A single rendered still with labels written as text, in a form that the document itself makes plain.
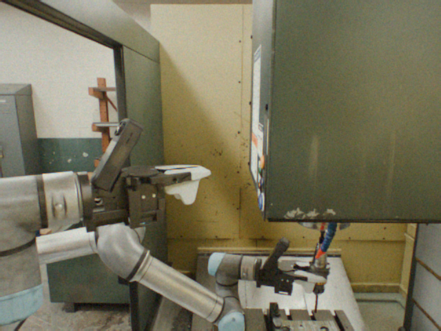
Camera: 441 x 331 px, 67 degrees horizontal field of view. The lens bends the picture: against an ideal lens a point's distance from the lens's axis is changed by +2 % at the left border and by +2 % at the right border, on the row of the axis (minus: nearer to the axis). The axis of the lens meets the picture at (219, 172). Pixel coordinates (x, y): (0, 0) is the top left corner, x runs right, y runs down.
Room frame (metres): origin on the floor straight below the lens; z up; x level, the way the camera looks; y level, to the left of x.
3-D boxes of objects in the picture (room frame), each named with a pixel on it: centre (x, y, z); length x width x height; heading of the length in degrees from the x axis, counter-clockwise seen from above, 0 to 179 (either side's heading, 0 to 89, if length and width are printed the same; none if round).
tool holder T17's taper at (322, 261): (0.91, -0.30, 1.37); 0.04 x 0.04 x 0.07
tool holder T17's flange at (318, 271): (0.91, -0.30, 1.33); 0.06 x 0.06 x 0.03
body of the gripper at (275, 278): (0.95, -0.18, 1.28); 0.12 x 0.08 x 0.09; 73
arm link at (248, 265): (0.97, -0.10, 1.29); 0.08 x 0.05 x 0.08; 163
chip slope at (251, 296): (1.58, -0.30, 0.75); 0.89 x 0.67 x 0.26; 89
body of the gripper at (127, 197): (0.49, 0.15, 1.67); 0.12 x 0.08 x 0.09; 119
